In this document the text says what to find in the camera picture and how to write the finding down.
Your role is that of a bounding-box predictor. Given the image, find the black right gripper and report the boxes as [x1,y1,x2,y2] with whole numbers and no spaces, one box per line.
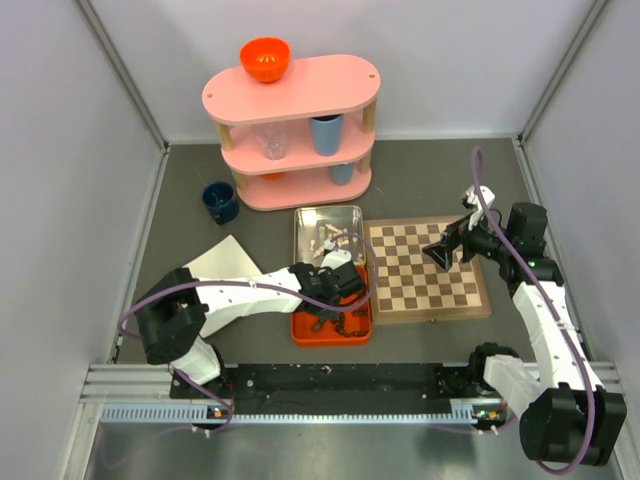
[422,206,514,271]

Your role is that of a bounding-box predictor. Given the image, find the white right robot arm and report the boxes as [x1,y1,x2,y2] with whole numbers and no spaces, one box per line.
[422,200,627,466]

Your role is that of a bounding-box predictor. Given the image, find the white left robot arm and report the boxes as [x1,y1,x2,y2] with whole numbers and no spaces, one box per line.
[135,260,367,397]

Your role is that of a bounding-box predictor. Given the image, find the wooden chess board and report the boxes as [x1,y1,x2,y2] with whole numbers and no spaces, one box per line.
[364,216,492,325]

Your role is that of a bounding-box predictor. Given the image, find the orange tin box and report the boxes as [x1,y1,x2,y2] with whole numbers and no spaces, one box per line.
[289,262,372,347]

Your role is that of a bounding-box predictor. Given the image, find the white paper sheet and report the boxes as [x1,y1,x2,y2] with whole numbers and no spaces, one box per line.
[185,235,262,279]

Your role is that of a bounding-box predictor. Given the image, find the blue cup bottom shelf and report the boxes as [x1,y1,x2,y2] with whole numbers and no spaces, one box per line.
[329,163,356,186]

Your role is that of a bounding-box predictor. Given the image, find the blue cup shelf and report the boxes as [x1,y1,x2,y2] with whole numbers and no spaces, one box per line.
[329,163,356,186]
[309,114,344,156]

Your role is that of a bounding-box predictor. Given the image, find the dark blue mug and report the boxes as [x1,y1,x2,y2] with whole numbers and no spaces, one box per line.
[201,182,239,225]

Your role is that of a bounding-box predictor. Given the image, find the pink three-tier shelf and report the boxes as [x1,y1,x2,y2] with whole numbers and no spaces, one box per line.
[201,54,381,211]

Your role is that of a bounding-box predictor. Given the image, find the blue cup middle shelf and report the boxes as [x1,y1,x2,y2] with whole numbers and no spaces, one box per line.
[309,114,344,156]

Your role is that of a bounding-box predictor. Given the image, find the clear glass cup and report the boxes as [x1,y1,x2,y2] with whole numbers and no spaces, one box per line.
[252,122,290,160]

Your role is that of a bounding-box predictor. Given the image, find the orange bowl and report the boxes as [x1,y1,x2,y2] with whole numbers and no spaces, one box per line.
[239,36,291,83]

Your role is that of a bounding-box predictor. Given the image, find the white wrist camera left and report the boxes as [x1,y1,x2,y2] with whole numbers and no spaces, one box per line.
[320,239,352,270]

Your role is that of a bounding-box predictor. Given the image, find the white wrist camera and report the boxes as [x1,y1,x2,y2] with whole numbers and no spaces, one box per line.
[461,185,495,230]
[320,239,352,270]

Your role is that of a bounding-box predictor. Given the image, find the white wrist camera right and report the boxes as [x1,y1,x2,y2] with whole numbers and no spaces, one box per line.
[461,185,495,230]

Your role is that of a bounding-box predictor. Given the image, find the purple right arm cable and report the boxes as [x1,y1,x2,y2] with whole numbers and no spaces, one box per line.
[471,145,607,474]

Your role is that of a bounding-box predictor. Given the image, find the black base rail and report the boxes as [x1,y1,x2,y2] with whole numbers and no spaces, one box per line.
[169,362,511,415]

